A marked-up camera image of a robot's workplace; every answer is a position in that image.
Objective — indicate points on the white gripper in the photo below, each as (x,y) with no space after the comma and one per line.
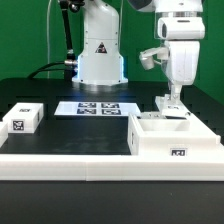
(181,37)

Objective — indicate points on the white cabinet door panel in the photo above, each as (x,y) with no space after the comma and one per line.
(152,115)
(171,107)

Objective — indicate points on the white cabinet body box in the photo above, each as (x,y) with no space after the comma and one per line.
(149,137)

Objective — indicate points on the white cabinet top block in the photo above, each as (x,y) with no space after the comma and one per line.
(24,117)

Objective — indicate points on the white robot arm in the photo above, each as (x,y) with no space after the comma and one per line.
(100,62)

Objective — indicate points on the white fiducial marker sheet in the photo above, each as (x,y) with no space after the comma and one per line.
(110,109)

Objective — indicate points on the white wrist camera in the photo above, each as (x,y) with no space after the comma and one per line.
(150,57)

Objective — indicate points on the white U-shaped fence frame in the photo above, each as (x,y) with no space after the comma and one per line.
(207,167)

